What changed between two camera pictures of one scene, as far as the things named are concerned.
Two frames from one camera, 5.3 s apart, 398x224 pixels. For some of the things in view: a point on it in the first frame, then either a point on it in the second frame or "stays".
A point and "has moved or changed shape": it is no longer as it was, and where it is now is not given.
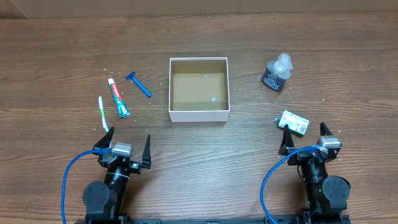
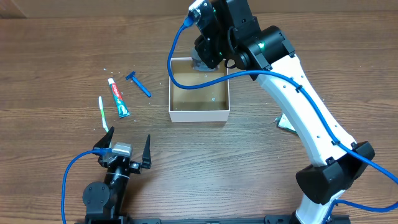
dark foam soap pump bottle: (276, 72) has moved or changed shape
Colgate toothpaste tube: (122, 110) stays
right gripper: (286, 144) → (203, 37)
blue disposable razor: (131, 76) stays
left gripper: (136, 166) stays
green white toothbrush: (102, 113) stays
